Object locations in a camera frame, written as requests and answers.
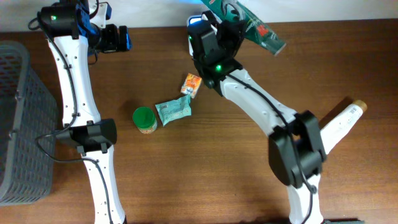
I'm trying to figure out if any green 3M package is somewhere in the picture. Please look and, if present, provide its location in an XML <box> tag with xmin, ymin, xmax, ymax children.
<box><xmin>202</xmin><ymin>0</ymin><xmax>286</xmax><ymax>55</ymax></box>

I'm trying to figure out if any orange snack packet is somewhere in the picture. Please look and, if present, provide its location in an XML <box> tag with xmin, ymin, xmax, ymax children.
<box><xmin>180</xmin><ymin>73</ymin><xmax>202</xmax><ymax>98</ymax></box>

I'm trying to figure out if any green lid jar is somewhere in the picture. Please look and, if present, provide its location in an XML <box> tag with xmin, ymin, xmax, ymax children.
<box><xmin>132</xmin><ymin>107</ymin><xmax>157</xmax><ymax>134</ymax></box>

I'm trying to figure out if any light green tissue pack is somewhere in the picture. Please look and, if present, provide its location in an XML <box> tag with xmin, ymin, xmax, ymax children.
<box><xmin>155</xmin><ymin>95</ymin><xmax>192</xmax><ymax>126</ymax></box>

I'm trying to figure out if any white bamboo print tube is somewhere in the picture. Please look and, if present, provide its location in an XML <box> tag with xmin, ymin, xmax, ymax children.
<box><xmin>320</xmin><ymin>97</ymin><xmax>368</xmax><ymax>155</ymax></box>

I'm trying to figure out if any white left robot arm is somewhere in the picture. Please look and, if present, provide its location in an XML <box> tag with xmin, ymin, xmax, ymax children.
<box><xmin>34</xmin><ymin>1</ymin><xmax>132</xmax><ymax>223</ymax></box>

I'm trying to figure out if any white barcode scanner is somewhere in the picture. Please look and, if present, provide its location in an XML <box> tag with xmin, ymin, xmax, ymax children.
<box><xmin>187</xmin><ymin>15</ymin><xmax>201</xmax><ymax>56</ymax></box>

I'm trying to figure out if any grey plastic mesh basket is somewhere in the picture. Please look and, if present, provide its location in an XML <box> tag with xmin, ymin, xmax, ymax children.
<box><xmin>1</xmin><ymin>41</ymin><xmax>58</xmax><ymax>207</ymax></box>

